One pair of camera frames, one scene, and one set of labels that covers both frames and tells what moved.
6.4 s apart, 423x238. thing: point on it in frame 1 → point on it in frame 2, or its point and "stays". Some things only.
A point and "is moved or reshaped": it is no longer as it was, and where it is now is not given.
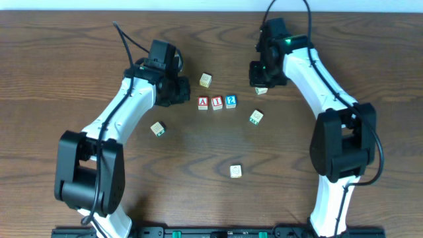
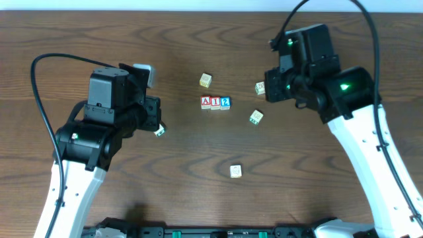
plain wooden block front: x=236 y=170 stays
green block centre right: x=256 y=117 stays
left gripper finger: x=172 y=89 → x=153 y=113
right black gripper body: x=258 y=77 → x=273 y=86
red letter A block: x=203 y=103 is moved or reshaped
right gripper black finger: x=258 y=76 → x=278 y=84
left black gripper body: x=180 y=90 → x=153 y=114
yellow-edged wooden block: x=205 y=80 stays
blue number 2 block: x=230 y=101 is moved or reshaped
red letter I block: x=217 y=102 stays
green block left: x=158 y=129 stays
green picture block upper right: x=261 y=90 stays
